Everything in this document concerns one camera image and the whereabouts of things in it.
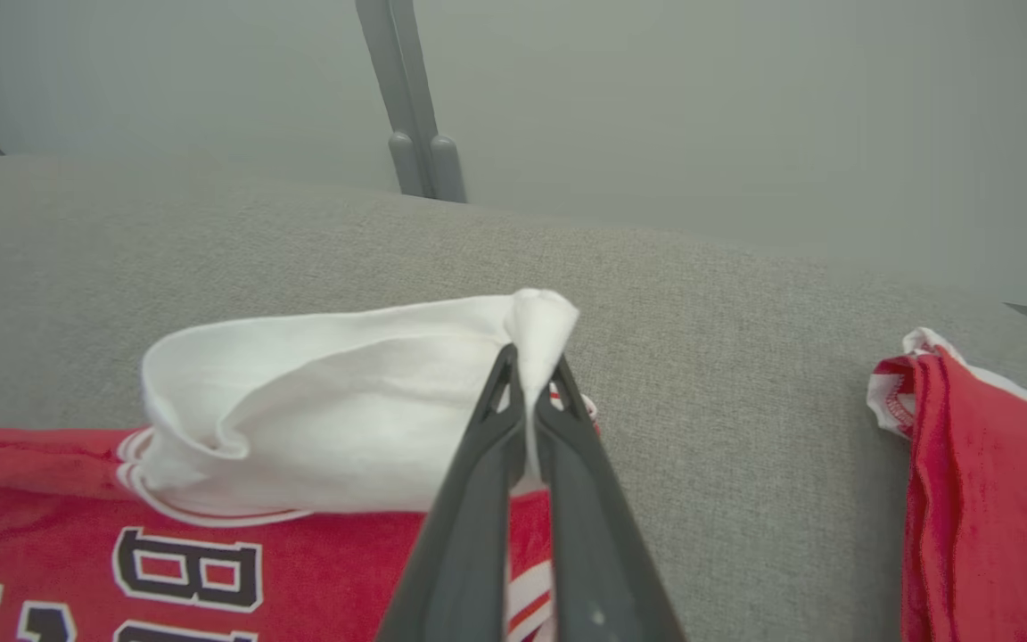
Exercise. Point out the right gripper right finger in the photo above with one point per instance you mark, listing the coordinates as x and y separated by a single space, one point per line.
594 553

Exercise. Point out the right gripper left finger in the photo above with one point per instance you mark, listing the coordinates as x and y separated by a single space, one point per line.
464 553

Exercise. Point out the red Bulls jersey white sleeves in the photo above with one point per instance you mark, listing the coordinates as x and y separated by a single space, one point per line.
317 410

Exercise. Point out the red Bulls shorts white stripe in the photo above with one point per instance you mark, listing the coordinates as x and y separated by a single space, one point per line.
995 499

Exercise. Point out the grey fabric sofa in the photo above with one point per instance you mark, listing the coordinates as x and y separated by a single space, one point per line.
727 374

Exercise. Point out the grey partition post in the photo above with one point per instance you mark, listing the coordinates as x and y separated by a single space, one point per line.
429 89
393 89

